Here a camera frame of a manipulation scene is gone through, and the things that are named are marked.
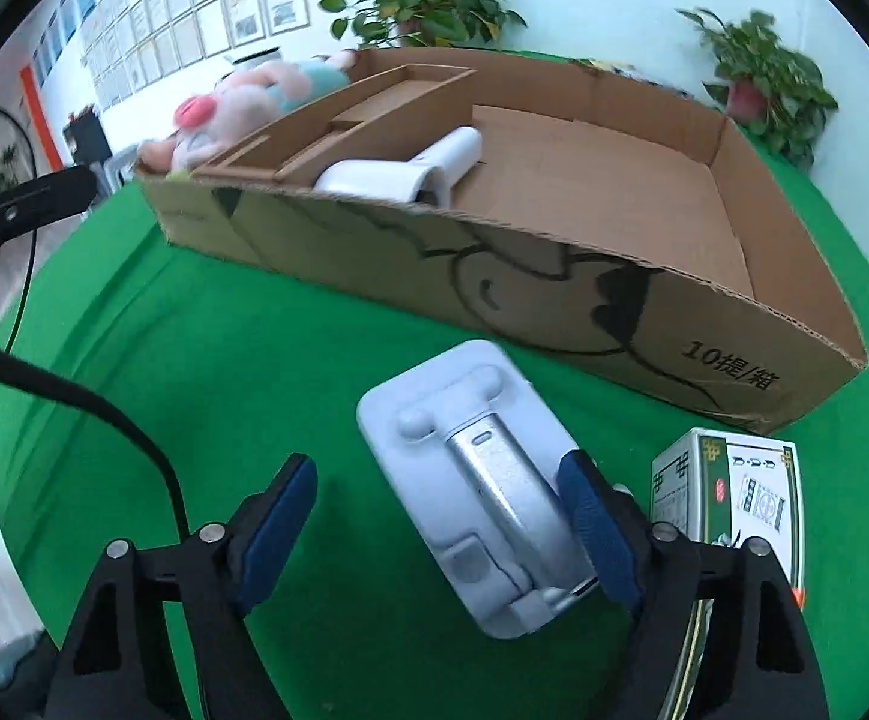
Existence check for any potted plant in red pot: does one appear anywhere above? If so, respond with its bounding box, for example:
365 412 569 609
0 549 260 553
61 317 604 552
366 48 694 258
676 7 841 173

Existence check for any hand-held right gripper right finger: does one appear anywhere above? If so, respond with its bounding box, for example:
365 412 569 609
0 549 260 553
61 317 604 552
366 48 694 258
555 450 829 720

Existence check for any white massage gun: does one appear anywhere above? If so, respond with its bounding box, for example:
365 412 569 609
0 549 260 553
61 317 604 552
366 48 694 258
355 340 601 640

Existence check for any wall of framed certificates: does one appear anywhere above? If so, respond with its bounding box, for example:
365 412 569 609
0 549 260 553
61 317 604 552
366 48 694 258
29 0 311 110

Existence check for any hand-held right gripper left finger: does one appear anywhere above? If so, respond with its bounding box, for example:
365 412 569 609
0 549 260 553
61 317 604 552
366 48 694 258
52 454 319 720

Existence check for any green and white carton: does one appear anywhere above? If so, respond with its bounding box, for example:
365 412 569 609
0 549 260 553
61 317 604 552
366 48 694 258
648 427 809 720

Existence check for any large cardboard box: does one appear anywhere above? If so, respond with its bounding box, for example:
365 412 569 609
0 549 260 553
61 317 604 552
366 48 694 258
133 47 869 436

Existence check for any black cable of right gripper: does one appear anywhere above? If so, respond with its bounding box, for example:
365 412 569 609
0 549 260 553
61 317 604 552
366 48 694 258
0 337 190 541

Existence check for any dark furniture piece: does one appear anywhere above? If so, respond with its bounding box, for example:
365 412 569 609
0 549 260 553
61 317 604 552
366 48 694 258
65 111 113 166

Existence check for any pink plush pig toy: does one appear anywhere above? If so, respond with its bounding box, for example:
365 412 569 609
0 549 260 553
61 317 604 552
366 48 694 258
138 49 358 175

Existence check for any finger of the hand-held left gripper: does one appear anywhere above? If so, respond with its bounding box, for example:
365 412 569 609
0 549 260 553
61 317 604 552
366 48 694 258
0 165 98 271

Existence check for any green tablecloth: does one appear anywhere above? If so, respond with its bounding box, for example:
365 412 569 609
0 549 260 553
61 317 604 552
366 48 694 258
0 52 869 720

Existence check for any small brown cardboard box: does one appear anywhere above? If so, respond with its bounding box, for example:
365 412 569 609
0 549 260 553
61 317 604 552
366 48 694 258
190 64 479 185

